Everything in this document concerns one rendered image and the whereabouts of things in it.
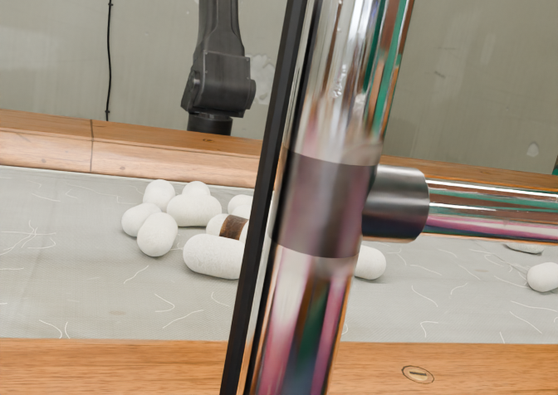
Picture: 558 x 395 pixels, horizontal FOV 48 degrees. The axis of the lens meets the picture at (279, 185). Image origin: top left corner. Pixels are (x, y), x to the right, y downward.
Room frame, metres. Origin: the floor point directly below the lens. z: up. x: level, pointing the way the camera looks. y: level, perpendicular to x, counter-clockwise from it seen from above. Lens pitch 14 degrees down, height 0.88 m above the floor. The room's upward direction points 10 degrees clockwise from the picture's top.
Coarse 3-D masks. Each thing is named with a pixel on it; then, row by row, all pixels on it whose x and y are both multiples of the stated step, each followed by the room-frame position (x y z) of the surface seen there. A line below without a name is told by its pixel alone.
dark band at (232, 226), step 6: (228, 216) 0.37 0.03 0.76; (234, 216) 0.37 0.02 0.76; (228, 222) 0.36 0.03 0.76; (234, 222) 0.36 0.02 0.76; (240, 222) 0.36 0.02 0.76; (246, 222) 0.36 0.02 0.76; (222, 228) 0.36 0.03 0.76; (228, 228) 0.36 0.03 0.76; (234, 228) 0.36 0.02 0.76; (240, 228) 0.36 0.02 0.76; (222, 234) 0.36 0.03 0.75; (228, 234) 0.36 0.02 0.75; (234, 234) 0.36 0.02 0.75; (240, 234) 0.36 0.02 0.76
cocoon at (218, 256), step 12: (192, 240) 0.33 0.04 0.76; (204, 240) 0.32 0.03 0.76; (216, 240) 0.33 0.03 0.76; (228, 240) 0.33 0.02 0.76; (192, 252) 0.32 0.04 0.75; (204, 252) 0.32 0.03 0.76; (216, 252) 0.32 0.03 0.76; (228, 252) 0.32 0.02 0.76; (240, 252) 0.32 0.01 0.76; (192, 264) 0.32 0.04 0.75; (204, 264) 0.32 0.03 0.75; (216, 264) 0.32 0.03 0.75; (228, 264) 0.32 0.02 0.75; (240, 264) 0.32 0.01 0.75; (228, 276) 0.32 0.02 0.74
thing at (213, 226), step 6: (216, 216) 0.37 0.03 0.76; (222, 216) 0.37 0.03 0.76; (210, 222) 0.37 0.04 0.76; (216, 222) 0.37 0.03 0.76; (222, 222) 0.37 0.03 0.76; (210, 228) 0.37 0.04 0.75; (216, 228) 0.36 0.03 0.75; (246, 228) 0.36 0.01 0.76; (210, 234) 0.36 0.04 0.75; (216, 234) 0.36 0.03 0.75; (246, 234) 0.36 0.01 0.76; (240, 240) 0.36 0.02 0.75; (264, 240) 0.36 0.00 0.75
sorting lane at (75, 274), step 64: (0, 192) 0.40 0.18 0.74; (64, 192) 0.43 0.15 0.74; (128, 192) 0.46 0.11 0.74; (0, 256) 0.30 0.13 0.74; (64, 256) 0.32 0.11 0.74; (128, 256) 0.33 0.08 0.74; (384, 256) 0.41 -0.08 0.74; (448, 256) 0.44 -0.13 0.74; (512, 256) 0.47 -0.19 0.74; (0, 320) 0.24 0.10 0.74; (64, 320) 0.25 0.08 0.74; (128, 320) 0.26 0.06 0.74; (192, 320) 0.27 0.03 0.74; (384, 320) 0.31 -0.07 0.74; (448, 320) 0.32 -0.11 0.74; (512, 320) 0.34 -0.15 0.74
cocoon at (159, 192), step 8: (152, 184) 0.42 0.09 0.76; (160, 184) 0.42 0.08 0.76; (168, 184) 0.42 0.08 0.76; (152, 192) 0.41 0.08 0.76; (160, 192) 0.41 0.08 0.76; (168, 192) 0.41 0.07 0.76; (144, 200) 0.41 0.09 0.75; (152, 200) 0.40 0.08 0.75; (160, 200) 0.40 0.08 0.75; (168, 200) 0.41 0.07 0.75; (160, 208) 0.40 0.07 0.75
